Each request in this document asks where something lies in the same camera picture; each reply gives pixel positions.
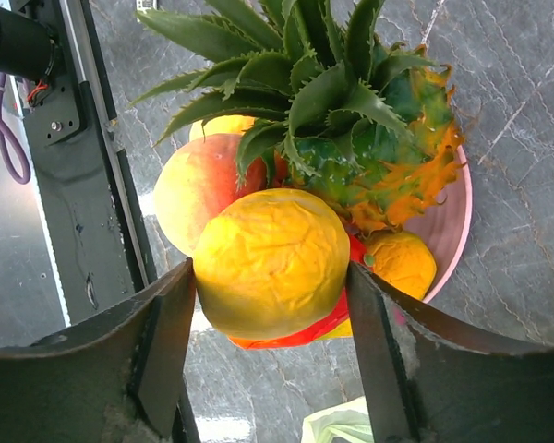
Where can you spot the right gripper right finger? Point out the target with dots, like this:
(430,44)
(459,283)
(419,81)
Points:
(429,377)

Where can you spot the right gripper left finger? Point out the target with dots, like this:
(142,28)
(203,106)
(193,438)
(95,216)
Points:
(114,377)

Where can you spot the green avocado print plastic bag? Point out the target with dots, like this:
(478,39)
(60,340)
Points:
(347,421)

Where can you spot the fake red orange mango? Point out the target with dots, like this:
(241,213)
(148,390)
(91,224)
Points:
(304,332)

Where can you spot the small yellow fake fruit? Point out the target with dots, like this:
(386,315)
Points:
(272,264)

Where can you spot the fake peach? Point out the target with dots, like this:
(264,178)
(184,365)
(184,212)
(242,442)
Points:
(197,183)

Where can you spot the fake yellow pear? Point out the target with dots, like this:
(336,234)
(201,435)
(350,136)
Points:
(228,124)

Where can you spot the fake pineapple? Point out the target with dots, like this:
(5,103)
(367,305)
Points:
(365,126)

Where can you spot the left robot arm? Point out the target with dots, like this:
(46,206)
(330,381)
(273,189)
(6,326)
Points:
(33,41)

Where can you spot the pink plate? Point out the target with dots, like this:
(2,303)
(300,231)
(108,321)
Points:
(445,228)

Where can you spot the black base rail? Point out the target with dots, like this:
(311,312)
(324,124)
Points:
(101,251)

